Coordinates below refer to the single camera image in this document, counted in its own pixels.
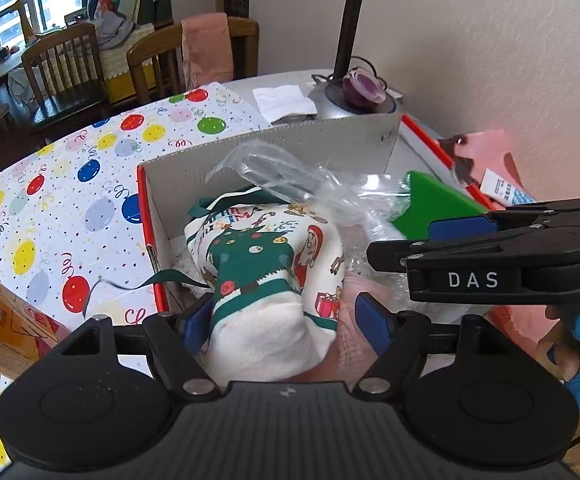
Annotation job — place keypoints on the grey clothing pile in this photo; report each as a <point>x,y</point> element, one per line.
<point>115,30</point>

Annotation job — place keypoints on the green sponge block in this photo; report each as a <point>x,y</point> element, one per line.
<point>430,200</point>

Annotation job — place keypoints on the grey desk lamp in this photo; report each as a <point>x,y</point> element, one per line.
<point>347,20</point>

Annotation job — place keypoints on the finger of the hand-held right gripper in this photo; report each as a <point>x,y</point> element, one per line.
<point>470,227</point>
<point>520,255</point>

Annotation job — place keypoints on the balloon print tablecloth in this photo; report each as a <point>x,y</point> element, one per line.
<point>70,185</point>

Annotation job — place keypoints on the clear plastic bag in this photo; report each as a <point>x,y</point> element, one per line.
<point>290,175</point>

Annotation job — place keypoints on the white tissue paper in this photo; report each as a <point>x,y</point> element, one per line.
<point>282,102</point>

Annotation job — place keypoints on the pink towel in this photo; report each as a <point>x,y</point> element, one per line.
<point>207,50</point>

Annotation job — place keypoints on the white cloth bag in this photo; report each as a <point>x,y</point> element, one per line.
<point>22,85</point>

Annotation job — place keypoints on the round wooden table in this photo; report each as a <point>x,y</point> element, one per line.
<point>5,75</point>

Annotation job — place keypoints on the white and blue tube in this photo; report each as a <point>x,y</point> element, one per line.
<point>507,187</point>

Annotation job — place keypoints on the wooden chair with dark seat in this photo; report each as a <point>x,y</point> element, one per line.
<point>65,85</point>

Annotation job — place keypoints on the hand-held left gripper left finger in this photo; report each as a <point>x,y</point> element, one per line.
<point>199,327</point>

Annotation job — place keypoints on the purple tape roll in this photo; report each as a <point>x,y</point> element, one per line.
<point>365,87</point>

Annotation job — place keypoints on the christmas tree sock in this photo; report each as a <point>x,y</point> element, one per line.
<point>260,280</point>

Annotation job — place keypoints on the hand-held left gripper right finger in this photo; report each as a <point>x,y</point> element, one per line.
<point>372,322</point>

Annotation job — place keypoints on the red cushion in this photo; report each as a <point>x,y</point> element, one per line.
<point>104,10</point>

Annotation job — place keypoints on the sofa with cream cover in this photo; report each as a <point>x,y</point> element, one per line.
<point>135,5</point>

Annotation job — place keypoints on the red and white cardboard box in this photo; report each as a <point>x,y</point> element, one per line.
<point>290,152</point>

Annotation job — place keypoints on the orange bottle with white cap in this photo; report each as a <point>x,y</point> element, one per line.
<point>5,325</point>

